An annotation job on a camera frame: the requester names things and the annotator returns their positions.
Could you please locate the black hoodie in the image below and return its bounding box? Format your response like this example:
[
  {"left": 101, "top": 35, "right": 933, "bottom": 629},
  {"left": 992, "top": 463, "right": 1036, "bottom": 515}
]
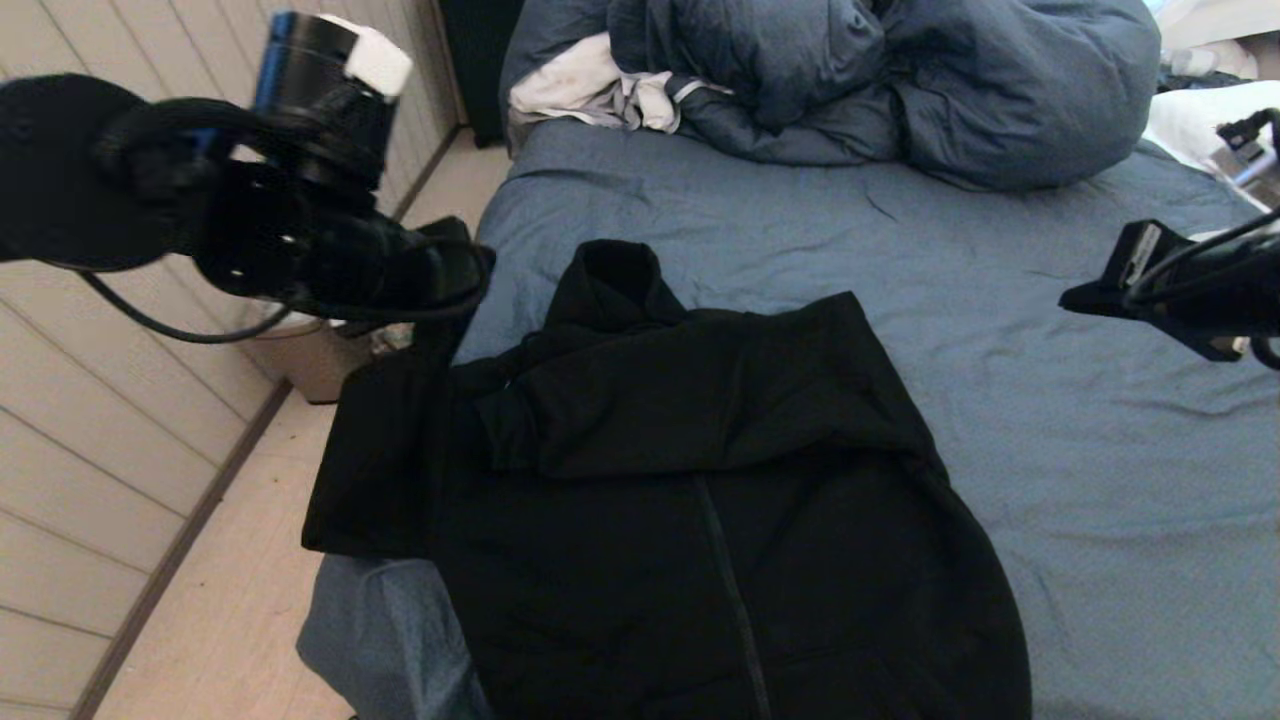
[{"left": 300, "top": 240, "right": 1033, "bottom": 720}]

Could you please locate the blue-sheeted bed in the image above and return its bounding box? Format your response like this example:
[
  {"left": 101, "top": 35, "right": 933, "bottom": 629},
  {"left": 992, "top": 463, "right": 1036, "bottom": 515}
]
[{"left": 297, "top": 118, "right": 1280, "bottom": 720}]

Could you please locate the white pillow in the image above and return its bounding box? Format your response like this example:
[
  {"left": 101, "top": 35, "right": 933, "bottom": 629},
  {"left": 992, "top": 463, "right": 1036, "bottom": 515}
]
[{"left": 1145, "top": 80, "right": 1280, "bottom": 181}]

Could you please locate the brown trash bin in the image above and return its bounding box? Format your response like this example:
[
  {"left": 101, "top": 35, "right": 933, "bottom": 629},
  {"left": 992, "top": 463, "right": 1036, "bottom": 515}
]
[{"left": 240, "top": 318, "right": 376, "bottom": 405}]

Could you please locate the black cabinet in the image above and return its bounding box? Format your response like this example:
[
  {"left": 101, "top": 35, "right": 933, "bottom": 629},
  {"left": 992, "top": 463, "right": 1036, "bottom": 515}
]
[{"left": 437, "top": 0, "right": 526, "bottom": 151}]

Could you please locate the dark blue duvet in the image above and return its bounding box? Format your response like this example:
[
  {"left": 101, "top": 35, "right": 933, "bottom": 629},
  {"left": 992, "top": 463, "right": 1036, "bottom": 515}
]
[{"left": 498, "top": 0, "right": 1161, "bottom": 193}]

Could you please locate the beige crumpled item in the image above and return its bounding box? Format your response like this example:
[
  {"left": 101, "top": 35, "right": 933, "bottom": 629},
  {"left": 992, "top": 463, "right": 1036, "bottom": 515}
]
[{"left": 1158, "top": 42, "right": 1259, "bottom": 83}]

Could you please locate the crumpled white garment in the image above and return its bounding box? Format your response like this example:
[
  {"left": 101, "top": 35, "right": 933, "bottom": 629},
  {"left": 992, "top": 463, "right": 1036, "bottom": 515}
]
[{"left": 507, "top": 33, "right": 731, "bottom": 136}]

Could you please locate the white blanket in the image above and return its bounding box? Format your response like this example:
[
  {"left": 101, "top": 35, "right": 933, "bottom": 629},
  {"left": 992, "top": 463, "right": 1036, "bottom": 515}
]
[{"left": 1155, "top": 0, "right": 1280, "bottom": 51}]

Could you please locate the smooth black left arm cable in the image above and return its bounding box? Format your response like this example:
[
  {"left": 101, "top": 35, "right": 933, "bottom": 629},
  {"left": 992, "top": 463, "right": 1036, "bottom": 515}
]
[{"left": 75, "top": 270, "right": 291, "bottom": 344}]

